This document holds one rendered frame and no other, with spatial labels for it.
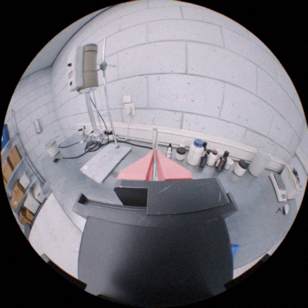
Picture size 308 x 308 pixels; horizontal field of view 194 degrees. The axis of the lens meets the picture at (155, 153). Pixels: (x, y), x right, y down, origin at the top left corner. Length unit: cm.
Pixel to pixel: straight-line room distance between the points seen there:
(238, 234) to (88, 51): 89
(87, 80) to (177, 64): 44
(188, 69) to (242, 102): 36
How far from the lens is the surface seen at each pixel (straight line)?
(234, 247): 43
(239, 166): 58
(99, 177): 47
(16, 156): 216
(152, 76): 61
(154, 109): 61
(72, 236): 46
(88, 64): 46
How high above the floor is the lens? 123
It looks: 38 degrees down
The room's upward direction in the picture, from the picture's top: straight up
